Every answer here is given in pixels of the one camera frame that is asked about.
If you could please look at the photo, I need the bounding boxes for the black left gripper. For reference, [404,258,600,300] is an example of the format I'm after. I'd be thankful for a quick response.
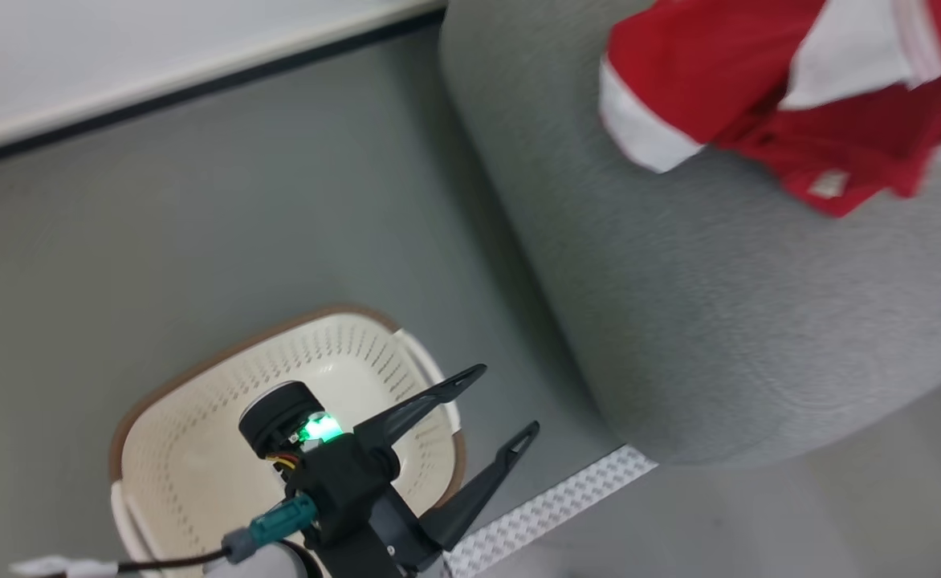
[302,364,541,578]

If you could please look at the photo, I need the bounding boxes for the red and white shirt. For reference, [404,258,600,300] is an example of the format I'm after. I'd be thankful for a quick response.
[597,0,941,219]

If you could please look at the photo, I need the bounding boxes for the grey fabric sofa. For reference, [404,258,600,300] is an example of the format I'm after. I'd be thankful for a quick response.
[438,0,941,468]

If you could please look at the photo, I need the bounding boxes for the white patterned strip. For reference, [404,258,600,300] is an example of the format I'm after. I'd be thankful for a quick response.
[441,446,658,578]

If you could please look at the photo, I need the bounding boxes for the black round module green light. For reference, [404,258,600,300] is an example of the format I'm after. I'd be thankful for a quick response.
[238,381,344,460]

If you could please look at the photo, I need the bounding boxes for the cream perforated laundry basket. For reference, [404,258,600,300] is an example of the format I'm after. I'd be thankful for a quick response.
[109,303,467,578]

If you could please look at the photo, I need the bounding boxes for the white and black baseboard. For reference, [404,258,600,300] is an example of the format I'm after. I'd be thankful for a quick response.
[0,0,449,173]

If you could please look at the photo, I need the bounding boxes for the teal left cable connector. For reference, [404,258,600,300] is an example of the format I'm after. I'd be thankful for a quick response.
[222,493,318,564]

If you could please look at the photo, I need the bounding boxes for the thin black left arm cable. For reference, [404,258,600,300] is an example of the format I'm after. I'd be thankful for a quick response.
[113,549,230,576]

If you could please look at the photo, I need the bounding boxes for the white cable label tag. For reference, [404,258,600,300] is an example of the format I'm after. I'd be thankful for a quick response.
[8,554,120,578]

